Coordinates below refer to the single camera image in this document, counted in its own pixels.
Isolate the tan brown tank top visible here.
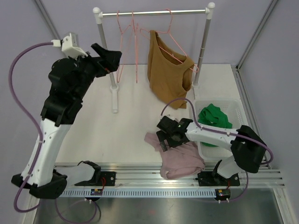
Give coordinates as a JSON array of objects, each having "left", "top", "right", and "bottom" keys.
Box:
[{"left": 147, "top": 30, "right": 194, "bottom": 109}]

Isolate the white clothes rack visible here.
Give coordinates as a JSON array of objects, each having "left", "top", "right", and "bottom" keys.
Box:
[{"left": 93, "top": 2, "right": 215, "bottom": 113}]

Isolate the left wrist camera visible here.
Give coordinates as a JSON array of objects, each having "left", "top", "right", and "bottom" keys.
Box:
[{"left": 51, "top": 32, "right": 88, "bottom": 59}]

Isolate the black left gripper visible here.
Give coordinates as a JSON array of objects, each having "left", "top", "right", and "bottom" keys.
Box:
[{"left": 69, "top": 43, "right": 121, "bottom": 100}]

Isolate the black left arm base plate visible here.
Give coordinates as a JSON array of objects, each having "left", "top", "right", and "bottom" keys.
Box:
[{"left": 95, "top": 171, "right": 116, "bottom": 187}]

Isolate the white plastic basket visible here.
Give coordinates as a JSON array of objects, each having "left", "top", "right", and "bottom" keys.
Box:
[{"left": 193, "top": 98, "right": 248, "bottom": 162}]

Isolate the aluminium front rail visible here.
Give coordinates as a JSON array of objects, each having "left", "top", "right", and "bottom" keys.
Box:
[{"left": 99, "top": 163, "right": 285, "bottom": 189}]

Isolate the pink hanger of green top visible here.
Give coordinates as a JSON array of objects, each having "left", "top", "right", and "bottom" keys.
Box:
[{"left": 116, "top": 11, "right": 131, "bottom": 83}]

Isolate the mauve pink tank top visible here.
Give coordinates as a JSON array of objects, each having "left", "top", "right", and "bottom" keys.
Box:
[{"left": 144, "top": 133, "right": 205, "bottom": 180}]

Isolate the green tank top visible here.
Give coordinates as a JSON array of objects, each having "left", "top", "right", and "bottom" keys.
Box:
[{"left": 197, "top": 103, "right": 234, "bottom": 147}]

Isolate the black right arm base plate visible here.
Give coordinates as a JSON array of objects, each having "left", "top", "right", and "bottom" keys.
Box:
[{"left": 195, "top": 171, "right": 240, "bottom": 187}]

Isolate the white slotted cable duct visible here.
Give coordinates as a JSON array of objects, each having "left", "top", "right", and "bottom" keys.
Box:
[{"left": 61, "top": 188, "right": 216, "bottom": 198}]

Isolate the pink hanger of mauve top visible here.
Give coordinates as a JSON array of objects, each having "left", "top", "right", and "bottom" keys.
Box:
[{"left": 132, "top": 12, "right": 139, "bottom": 83}]

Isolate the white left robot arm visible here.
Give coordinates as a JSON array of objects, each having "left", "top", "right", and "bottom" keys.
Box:
[{"left": 11, "top": 43, "right": 122, "bottom": 199}]

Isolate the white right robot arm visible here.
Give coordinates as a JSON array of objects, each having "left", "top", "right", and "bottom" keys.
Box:
[{"left": 156, "top": 116, "right": 266, "bottom": 186}]

